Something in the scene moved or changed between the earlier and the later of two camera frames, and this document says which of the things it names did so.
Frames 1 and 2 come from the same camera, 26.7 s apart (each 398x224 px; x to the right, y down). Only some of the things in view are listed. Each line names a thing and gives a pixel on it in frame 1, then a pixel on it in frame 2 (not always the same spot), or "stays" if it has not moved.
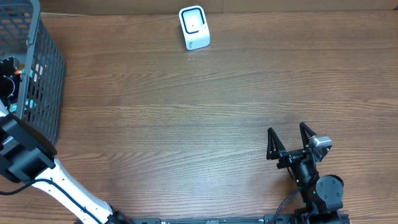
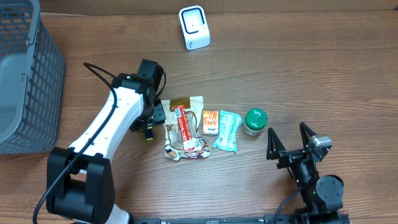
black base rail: [265, 219] stays
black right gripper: [276, 151] stays
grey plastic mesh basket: [26, 35] stays
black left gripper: [8, 81] → [157, 114]
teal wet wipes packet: [29, 102] → [229, 123]
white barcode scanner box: [194, 27] stays
